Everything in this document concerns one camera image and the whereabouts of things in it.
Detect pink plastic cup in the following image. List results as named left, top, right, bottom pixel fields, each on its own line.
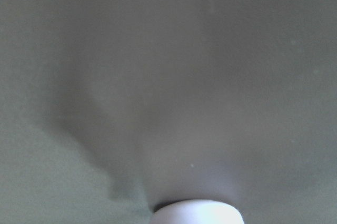
left=150, top=200, right=244, bottom=224

